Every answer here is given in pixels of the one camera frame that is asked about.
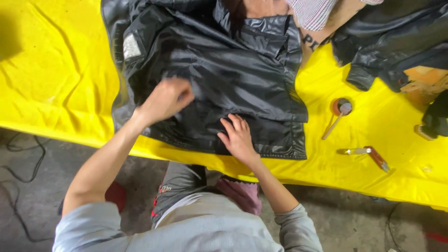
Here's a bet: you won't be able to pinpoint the wooden scrubbing brush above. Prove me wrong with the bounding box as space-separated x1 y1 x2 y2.
414 124 437 141

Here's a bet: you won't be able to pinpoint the person's right hand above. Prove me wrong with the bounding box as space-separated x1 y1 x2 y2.
217 113 260 166

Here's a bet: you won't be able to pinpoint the person's grey trousers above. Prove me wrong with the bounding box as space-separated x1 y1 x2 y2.
150 161 208 228

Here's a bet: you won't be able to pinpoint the wooden handled glue brush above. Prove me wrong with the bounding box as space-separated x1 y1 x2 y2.
322 102 353 140

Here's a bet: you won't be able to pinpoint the black jacket with shiny lining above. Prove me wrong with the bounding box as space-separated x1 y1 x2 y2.
101 0 309 161

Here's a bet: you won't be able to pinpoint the brown handled knife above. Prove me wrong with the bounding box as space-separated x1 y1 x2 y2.
337 146 390 173

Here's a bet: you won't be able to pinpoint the black leather jacket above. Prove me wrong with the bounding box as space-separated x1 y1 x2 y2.
331 0 448 93

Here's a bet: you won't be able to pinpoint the person's left hand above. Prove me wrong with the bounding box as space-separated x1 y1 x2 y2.
135 78 195 127

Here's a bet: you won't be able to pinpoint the black floor cable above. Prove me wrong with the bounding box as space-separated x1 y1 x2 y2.
384 202 403 252
0 132 56 244

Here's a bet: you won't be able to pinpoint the brown cardboard box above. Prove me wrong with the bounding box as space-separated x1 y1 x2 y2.
400 65 448 106

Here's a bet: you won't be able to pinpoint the yellow table cloth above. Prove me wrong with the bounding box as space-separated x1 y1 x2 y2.
0 0 448 212

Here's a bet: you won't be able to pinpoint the person's grey sweater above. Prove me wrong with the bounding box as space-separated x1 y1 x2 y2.
52 192 324 252

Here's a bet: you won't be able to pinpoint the pink cloth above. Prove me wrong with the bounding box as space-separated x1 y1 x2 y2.
214 178 263 216

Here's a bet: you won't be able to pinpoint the person's red shoe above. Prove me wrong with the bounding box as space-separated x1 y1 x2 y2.
104 181 127 213

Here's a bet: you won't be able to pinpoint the small round glue pot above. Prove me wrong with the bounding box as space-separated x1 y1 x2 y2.
331 98 353 117

